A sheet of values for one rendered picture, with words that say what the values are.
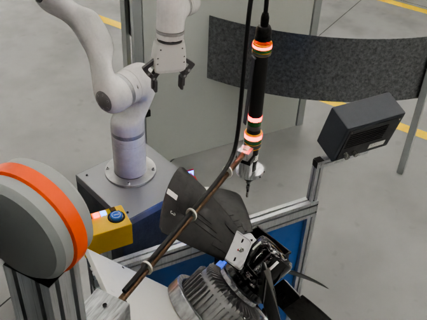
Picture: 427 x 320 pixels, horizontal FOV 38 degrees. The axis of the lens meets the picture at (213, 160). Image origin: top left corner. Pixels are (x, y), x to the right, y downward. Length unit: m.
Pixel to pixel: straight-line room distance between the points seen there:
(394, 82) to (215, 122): 1.12
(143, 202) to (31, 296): 1.32
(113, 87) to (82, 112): 2.38
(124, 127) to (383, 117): 0.91
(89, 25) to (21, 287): 1.29
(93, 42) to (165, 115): 1.70
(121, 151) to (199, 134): 1.74
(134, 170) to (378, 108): 0.90
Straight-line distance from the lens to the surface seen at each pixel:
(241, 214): 1.83
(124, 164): 2.22
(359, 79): 3.53
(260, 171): 1.55
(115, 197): 2.21
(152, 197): 2.20
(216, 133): 3.95
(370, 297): 3.27
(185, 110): 3.73
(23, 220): 0.76
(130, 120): 2.13
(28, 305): 0.92
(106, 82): 2.01
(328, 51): 3.41
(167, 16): 1.78
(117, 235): 1.96
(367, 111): 2.25
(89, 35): 2.05
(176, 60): 1.85
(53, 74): 4.85
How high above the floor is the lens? 2.44
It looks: 38 degrees down
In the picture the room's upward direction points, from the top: 3 degrees clockwise
